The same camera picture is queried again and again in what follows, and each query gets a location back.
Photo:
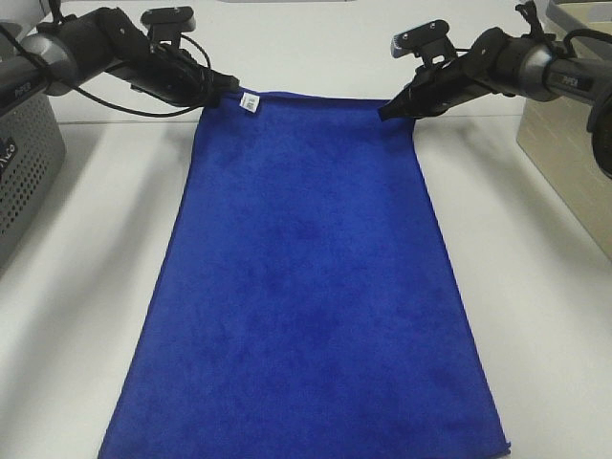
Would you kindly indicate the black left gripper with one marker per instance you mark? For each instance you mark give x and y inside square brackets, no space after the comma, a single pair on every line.
[163,72]

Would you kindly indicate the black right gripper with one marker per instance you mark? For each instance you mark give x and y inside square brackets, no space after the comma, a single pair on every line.
[446,79]

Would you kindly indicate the blue microfibre towel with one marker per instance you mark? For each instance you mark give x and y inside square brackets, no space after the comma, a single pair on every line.
[306,306]

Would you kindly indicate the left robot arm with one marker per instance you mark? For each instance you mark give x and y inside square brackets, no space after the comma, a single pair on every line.
[69,51]

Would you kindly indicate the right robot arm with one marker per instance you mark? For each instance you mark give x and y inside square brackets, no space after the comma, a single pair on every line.
[534,66]

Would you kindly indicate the beige bin with grey rim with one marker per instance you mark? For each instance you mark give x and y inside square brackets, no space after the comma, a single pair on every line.
[553,134]

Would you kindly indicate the grey perforated plastic basket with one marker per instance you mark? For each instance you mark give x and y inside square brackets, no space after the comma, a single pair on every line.
[32,148]

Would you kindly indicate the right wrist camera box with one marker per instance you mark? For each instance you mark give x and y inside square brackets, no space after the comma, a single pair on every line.
[429,42]

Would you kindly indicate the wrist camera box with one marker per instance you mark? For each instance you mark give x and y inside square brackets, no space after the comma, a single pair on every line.
[429,42]
[167,25]

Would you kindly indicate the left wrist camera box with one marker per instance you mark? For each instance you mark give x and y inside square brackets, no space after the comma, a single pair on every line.
[167,25]

